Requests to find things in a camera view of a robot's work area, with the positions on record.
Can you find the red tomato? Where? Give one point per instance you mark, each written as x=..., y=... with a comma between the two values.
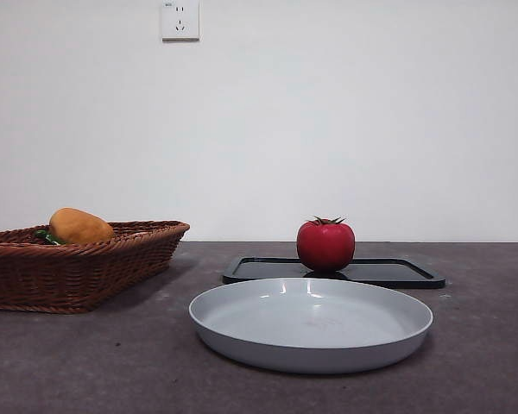
x=326, y=243

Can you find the pale grey round plate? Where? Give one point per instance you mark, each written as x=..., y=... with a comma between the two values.
x=302, y=319

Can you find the black rectangular tray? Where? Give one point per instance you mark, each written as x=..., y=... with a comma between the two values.
x=393, y=271

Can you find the orange yellow vegetable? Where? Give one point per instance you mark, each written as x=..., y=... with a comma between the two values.
x=80, y=226

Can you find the brown wicker basket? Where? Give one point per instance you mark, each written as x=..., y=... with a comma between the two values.
x=69, y=276

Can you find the green leafy vegetable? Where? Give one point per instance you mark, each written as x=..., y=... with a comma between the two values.
x=47, y=236

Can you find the white wall socket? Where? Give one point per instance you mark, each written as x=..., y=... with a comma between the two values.
x=180, y=21

